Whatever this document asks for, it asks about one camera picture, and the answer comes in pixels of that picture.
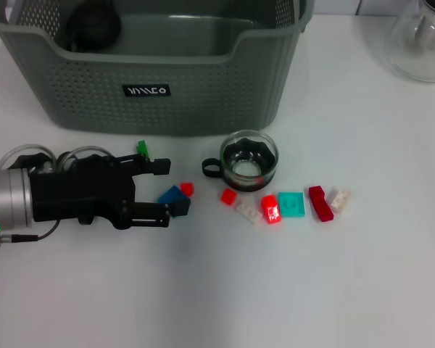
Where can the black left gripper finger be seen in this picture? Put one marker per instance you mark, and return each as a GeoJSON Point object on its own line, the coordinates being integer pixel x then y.
{"type": "Point", "coordinates": [148, 214]}
{"type": "Point", "coordinates": [161, 166]}

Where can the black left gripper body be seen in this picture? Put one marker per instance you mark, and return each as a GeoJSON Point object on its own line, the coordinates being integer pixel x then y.
{"type": "Point", "coordinates": [76, 192]}

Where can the beige white toy brick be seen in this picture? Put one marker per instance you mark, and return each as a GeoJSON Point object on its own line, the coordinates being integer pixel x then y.
{"type": "Point", "coordinates": [340, 199]}

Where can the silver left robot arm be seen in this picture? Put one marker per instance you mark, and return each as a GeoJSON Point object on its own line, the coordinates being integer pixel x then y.
{"type": "Point", "coordinates": [7, 199]}

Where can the grey-green perforated storage bin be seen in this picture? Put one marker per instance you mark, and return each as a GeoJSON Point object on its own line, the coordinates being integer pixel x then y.
{"type": "Point", "coordinates": [203, 101]}

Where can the green toy brick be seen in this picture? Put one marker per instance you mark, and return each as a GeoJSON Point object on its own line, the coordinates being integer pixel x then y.
{"type": "Point", "coordinates": [142, 148]}

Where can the blue square toy plate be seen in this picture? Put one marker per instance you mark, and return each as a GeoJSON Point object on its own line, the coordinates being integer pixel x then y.
{"type": "Point", "coordinates": [170, 194]}

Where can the small red toy brick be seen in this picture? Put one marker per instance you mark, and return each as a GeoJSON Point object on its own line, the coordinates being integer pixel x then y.
{"type": "Point", "coordinates": [187, 188]}
{"type": "Point", "coordinates": [228, 196]}

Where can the white flat toy brick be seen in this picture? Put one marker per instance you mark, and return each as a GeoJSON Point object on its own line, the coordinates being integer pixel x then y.
{"type": "Point", "coordinates": [248, 212]}

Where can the bright red toy brick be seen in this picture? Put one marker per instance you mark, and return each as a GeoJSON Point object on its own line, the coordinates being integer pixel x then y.
{"type": "Point", "coordinates": [270, 210]}

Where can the teal square toy plate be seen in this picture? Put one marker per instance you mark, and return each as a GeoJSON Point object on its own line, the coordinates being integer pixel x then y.
{"type": "Point", "coordinates": [291, 204]}

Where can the black round teapot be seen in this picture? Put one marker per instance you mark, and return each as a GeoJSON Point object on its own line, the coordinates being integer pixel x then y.
{"type": "Point", "coordinates": [94, 27]}

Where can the dark red long brick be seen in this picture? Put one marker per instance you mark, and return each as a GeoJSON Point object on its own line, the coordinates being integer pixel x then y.
{"type": "Point", "coordinates": [320, 204]}

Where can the clear glass carafe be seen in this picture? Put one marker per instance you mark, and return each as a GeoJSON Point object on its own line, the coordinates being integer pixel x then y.
{"type": "Point", "coordinates": [417, 54]}

